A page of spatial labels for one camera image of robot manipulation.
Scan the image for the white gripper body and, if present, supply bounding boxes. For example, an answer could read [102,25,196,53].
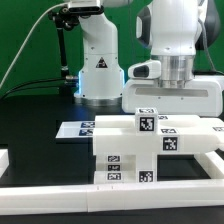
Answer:
[122,59,224,117]

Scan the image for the white chair backrest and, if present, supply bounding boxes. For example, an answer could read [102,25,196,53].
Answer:
[93,115,224,155]

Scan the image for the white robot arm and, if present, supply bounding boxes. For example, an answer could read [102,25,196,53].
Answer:
[62,0,224,117]

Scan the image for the white marker base sheet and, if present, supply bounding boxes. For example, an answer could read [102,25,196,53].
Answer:
[56,121,95,139]

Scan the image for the white block far left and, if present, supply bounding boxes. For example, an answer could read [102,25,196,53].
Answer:
[0,149,9,178]

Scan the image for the white boundary frame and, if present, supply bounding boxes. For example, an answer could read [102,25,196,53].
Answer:
[0,151,224,215]

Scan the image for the overhead camera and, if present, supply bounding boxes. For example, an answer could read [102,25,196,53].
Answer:
[62,0,104,15]

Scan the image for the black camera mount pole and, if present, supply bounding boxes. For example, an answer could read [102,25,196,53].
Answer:
[48,7,79,96]

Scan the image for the white cable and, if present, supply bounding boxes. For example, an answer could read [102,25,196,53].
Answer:
[0,3,68,91]

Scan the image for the black cables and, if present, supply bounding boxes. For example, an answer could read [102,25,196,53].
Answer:
[0,77,81,101]

